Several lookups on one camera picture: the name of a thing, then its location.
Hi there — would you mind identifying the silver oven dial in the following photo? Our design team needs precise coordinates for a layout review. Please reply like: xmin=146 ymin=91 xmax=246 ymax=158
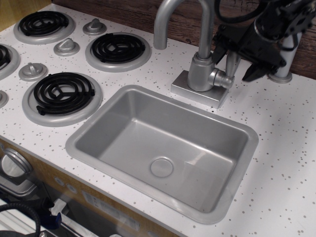
xmin=0 ymin=148 xmax=33 ymax=185

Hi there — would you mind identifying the silver stove knob middle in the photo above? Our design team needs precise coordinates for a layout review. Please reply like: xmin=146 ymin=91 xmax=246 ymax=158
xmin=53 ymin=38 xmax=80 ymax=57

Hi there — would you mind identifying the silver faucet lever handle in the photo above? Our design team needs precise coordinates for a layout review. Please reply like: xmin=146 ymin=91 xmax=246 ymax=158
xmin=208 ymin=51 xmax=241 ymax=89

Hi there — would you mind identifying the grey support pole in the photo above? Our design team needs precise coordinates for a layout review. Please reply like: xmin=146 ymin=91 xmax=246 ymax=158
xmin=268 ymin=33 xmax=302 ymax=84

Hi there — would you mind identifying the back right stove burner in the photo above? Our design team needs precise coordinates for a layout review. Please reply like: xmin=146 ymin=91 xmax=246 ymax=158
xmin=85 ymin=33 xmax=151 ymax=73

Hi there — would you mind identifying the silver stove knob front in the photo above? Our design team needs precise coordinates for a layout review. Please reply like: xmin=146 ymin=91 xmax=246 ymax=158
xmin=18 ymin=63 xmax=48 ymax=81

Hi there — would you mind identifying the back left stove burner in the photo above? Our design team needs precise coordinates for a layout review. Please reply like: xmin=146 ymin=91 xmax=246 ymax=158
xmin=13 ymin=11 xmax=76 ymax=45

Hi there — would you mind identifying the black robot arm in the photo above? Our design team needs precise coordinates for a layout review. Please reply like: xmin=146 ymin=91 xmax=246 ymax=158
xmin=213 ymin=0 xmax=316 ymax=81

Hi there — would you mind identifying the silver stove knob back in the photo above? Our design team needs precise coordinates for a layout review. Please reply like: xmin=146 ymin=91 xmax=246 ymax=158
xmin=82 ymin=18 xmax=107 ymax=36

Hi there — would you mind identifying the black cable lower left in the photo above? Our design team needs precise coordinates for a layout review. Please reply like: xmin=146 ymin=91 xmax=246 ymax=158
xmin=0 ymin=197 xmax=55 ymax=234

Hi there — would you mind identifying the front right stove burner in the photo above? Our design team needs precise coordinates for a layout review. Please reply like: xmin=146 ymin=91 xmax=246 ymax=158
xmin=22 ymin=72 xmax=103 ymax=127

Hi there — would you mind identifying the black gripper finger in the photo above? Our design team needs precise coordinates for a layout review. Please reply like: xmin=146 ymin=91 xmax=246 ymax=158
xmin=213 ymin=39 xmax=231 ymax=65
xmin=242 ymin=64 xmax=268 ymax=81

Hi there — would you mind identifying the silver toy faucet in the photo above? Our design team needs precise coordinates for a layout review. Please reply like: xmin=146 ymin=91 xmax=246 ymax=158
xmin=154 ymin=0 xmax=234 ymax=109

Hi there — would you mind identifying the grey toy sink basin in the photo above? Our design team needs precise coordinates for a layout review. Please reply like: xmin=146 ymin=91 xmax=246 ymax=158
xmin=66 ymin=85 xmax=259 ymax=224

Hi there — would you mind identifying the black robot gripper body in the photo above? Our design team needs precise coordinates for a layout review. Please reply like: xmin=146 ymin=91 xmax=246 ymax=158
xmin=214 ymin=23 xmax=286 ymax=74

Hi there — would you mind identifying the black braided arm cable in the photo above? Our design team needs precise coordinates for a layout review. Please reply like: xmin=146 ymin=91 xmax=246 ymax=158
xmin=214 ymin=0 xmax=262 ymax=23

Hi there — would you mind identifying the silver stove knob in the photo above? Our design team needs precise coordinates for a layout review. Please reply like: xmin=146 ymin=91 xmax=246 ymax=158
xmin=53 ymin=38 xmax=80 ymax=57
xmin=82 ymin=18 xmax=107 ymax=36
xmin=18 ymin=63 xmax=48 ymax=81

